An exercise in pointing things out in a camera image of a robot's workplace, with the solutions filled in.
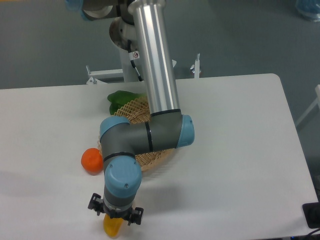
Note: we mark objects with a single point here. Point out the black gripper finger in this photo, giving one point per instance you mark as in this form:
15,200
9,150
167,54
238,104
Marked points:
135,216
96,203

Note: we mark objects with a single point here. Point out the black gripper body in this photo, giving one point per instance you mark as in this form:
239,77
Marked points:
118,207

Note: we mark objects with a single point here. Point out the yellow mango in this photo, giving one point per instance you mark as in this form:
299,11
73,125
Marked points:
112,226

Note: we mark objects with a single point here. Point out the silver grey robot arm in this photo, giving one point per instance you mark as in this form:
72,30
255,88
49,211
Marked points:
168,128

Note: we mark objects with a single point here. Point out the orange tangerine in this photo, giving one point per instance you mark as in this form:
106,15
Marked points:
92,161

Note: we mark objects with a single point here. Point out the woven wicker basket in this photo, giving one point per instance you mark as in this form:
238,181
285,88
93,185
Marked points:
150,157

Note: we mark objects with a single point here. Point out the green bok choy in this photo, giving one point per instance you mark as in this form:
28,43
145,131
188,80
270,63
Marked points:
120,98

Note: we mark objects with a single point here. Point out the black device at table edge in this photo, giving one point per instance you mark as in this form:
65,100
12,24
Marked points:
312,214

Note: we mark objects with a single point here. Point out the blue bag in background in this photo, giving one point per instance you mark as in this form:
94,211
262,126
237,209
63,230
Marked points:
309,9

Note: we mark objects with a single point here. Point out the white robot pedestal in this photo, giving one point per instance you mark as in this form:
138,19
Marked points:
124,38

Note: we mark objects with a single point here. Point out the white frame at right edge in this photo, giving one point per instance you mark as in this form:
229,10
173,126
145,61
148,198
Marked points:
310,111

